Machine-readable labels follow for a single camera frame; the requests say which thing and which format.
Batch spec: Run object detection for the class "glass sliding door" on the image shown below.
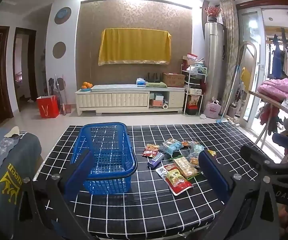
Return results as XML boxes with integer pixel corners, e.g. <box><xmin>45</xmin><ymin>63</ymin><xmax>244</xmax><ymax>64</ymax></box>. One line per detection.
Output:
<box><xmin>239</xmin><ymin>7</ymin><xmax>267</xmax><ymax>130</ymax></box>

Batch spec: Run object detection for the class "yellow cloth cover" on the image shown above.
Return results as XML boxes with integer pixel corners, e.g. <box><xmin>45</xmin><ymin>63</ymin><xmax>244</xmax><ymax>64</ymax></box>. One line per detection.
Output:
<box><xmin>98</xmin><ymin>28</ymin><xmax>172</xmax><ymax>67</ymax></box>

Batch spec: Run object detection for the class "pink quilt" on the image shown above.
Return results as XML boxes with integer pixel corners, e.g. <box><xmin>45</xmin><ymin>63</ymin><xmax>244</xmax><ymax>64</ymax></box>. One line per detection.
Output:
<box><xmin>257</xmin><ymin>78</ymin><xmax>288</xmax><ymax>103</ymax></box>

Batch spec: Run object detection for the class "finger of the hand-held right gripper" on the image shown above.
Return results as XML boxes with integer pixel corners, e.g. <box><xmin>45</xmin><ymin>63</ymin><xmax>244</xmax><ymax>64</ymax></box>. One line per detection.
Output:
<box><xmin>240</xmin><ymin>144</ymin><xmax>288</xmax><ymax>173</ymax></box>

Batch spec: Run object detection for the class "grey blanket with crown print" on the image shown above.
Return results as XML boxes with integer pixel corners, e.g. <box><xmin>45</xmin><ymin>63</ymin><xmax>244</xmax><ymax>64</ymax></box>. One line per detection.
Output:
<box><xmin>0</xmin><ymin>127</ymin><xmax>42</xmax><ymax>230</ymax></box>

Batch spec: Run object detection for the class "wooden drying rack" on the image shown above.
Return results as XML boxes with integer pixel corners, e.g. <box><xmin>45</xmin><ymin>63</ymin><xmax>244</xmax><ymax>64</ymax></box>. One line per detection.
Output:
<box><xmin>248</xmin><ymin>90</ymin><xmax>288</xmax><ymax>150</ymax></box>

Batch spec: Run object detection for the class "arched silver frame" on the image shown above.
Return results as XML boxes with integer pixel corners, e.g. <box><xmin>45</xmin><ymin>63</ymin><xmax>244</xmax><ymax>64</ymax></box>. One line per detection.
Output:
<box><xmin>230</xmin><ymin>41</ymin><xmax>257</xmax><ymax>120</ymax></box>

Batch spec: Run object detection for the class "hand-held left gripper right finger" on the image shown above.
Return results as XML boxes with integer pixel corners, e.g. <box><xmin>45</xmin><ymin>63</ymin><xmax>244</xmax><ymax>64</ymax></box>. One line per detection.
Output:
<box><xmin>198</xmin><ymin>149</ymin><xmax>281</xmax><ymax>240</ymax></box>

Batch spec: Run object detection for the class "teal striped snack packet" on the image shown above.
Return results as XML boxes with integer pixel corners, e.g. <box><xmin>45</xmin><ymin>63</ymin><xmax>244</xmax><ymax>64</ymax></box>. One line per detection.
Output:
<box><xmin>188</xmin><ymin>144</ymin><xmax>206</xmax><ymax>160</ymax></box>

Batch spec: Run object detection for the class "grey standing air conditioner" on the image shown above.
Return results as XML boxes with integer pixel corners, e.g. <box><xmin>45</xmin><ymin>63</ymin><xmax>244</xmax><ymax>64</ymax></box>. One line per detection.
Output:
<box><xmin>204</xmin><ymin>22</ymin><xmax>225</xmax><ymax>105</ymax></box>

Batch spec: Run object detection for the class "white wire shelf rack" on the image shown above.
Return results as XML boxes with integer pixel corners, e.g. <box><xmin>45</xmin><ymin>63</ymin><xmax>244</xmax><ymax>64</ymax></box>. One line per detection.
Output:
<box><xmin>181</xmin><ymin>61</ymin><xmax>208</xmax><ymax>115</ymax></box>

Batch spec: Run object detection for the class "pink tote bag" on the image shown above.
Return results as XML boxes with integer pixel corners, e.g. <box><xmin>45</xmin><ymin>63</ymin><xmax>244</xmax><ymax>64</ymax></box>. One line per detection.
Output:
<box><xmin>206</xmin><ymin>100</ymin><xmax>222</xmax><ymax>119</ymax></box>

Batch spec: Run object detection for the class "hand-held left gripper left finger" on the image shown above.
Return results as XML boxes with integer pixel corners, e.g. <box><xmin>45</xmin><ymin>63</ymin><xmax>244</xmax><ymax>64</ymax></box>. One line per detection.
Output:
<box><xmin>16</xmin><ymin>149</ymin><xmax>95</xmax><ymax>240</ymax></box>

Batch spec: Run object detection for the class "clear pastry packet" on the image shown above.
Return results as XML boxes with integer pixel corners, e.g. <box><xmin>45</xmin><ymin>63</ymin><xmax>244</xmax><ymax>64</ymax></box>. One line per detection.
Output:
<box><xmin>188</xmin><ymin>156</ymin><xmax>200</xmax><ymax>168</ymax></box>

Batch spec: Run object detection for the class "black checked tablecloth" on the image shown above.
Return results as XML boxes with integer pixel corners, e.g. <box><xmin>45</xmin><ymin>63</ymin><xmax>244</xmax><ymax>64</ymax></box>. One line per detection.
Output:
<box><xmin>32</xmin><ymin>123</ymin><xmax>282</xmax><ymax>240</ymax></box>

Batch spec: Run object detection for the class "light blue snack packet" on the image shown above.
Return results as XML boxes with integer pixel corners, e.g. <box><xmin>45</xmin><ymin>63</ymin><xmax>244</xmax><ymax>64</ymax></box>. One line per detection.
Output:
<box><xmin>162</xmin><ymin>139</ymin><xmax>183</xmax><ymax>155</ymax></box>

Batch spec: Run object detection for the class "green folded cloth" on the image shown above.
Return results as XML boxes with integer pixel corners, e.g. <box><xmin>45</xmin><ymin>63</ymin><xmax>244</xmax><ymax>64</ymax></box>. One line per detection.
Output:
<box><xmin>146</xmin><ymin>81</ymin><xmax>168</xmax><ymax>88</ymax></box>

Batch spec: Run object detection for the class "vase with red flowers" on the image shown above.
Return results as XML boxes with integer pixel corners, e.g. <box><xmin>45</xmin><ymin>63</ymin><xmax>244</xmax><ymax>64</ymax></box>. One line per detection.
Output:
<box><xmin>205</xmin><ymin>5</ymin><xmax>221</xmax><ymax>23</ymax></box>

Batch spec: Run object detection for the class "blue hanging garment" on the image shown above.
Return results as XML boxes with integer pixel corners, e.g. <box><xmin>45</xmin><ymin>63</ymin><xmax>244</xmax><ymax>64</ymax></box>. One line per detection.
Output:
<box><xmin>271</xmin><ymin>36</ymin><xmax>284</xmax><ymax>79</ymax></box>

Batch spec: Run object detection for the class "clear cracker packet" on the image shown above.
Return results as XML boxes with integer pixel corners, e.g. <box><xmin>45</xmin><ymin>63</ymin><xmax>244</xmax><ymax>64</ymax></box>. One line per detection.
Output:
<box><xmin>173</xmin><ymin>156</ymin><xmax>200</xmax><ymax>179</ymax></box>

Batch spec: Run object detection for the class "cream cloth piece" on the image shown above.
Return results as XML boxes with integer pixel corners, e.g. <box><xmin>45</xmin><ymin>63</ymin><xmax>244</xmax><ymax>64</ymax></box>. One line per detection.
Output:
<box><xmin>4</xmin><ymin>126</ymin><xmax>20</xmax><ymax>138</ymax></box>

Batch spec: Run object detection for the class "red pizza snack packet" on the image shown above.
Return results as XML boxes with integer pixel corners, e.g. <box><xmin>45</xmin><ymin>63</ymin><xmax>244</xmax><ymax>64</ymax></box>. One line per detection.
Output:
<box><xmin>142</xmin><ymin>144</ymin><xmax>160</xmax><ymax>158</ymax></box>

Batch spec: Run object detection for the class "beige patterned curtain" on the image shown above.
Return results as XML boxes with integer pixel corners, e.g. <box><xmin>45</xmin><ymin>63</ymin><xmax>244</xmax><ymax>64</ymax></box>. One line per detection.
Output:
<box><xmin>219</xmin><ymin>0</ymin><xmax>242</xmax><ymax>115</ymax></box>

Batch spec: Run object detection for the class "black router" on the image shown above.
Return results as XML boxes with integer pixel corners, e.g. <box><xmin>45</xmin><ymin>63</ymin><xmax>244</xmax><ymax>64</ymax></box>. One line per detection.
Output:
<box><xmin>146</xmin><ymin>72</ymin><xmax>161</xmax><ymax>83</ymax></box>

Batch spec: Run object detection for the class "brown door frame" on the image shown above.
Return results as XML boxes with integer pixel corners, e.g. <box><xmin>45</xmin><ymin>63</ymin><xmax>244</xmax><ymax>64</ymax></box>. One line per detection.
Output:
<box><xmin>13</xmin><ymin>27</ymin><xmax>38</xmax><ymax>112</ymax></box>

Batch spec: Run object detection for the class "floor mop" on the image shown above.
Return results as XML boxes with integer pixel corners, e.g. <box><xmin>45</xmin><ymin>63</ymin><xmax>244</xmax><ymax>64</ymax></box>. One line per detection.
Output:
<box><xmin>49</xmin><ymin>74</ymin><xmax>71</xmax><ymax>115</ymax></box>

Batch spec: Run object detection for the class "cardboard box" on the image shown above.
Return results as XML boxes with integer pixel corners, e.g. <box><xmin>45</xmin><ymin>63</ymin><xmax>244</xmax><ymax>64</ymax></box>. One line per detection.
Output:
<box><xmin>162</xmin><ymin>72</ymin><xmax>186</xmax><ymax>88</ymax></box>

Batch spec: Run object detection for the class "white red snack packet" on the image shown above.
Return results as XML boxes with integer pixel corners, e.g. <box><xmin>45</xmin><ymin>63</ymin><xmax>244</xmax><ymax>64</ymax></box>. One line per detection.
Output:
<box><xmin>155</xmin><ymin>164</ymin><xmax>177</xmax><ymax>180</ymax></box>

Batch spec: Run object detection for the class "red paper bag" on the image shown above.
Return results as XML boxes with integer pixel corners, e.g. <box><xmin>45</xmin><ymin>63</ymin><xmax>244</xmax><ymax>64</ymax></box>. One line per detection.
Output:
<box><xmin>36</xmin><ymin>95</ymin><xmax>60</xmax><ymax>118</ymax></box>

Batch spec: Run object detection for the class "blue plastic basket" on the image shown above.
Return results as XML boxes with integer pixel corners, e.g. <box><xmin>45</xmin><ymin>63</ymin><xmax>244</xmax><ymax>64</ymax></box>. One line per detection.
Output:
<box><xmin>70</xmin><ymin>122</ymin><xmax>137</xmax><ymax>195</ymax></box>

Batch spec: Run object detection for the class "red yellow snack packet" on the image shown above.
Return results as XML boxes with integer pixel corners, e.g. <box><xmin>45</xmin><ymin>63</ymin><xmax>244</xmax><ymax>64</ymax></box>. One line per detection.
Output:
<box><xmin>165</xmin><ymin>169</ymin><xmax>193</xmax><ymax>196</ymax></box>

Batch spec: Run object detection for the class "round wall decor blue centre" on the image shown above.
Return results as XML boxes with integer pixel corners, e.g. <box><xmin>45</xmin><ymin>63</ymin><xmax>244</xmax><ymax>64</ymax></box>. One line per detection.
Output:
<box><xmin>54</xmin><ymin>7</ymin><xmax>72</xmax><ymax>25</ymax></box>

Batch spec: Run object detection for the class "plain round wall decor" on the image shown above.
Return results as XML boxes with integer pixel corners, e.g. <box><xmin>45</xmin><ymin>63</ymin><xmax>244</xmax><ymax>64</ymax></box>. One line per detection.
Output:
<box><xmin>52</xmin><ymin>42</ymin><xmax>67</xmax><ymax>59</ymax></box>

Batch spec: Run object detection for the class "cream TV cabinet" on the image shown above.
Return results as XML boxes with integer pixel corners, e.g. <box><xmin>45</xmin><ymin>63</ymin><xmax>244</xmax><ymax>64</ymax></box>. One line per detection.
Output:
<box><xmin>74</xmin><ymin>84</ymin><xmax>186</xmax><ymax>117</ymax></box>

